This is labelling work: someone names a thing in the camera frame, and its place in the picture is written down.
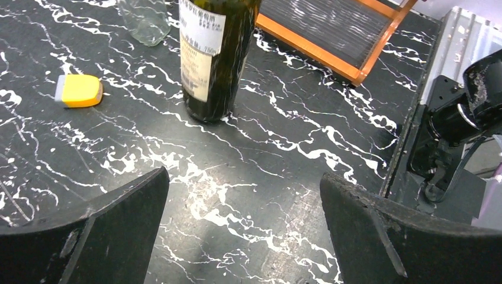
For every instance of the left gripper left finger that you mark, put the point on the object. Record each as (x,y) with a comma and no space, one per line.
(108,239)

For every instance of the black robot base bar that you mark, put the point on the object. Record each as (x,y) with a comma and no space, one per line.
(474,200)

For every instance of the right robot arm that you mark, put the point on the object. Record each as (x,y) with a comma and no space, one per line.
(459,118)

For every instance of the yellow grey eraser block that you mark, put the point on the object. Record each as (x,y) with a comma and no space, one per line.
(78,91)

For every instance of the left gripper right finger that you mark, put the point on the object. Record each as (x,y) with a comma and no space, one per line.
(377,240)

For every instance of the dark green wine bottle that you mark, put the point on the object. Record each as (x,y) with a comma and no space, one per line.
(214,42)

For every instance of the clear tall glass bottle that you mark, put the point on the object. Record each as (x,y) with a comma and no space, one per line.
(146,20)

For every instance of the orange wooden tiered shelf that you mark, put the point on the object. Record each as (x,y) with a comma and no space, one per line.
(345,36)

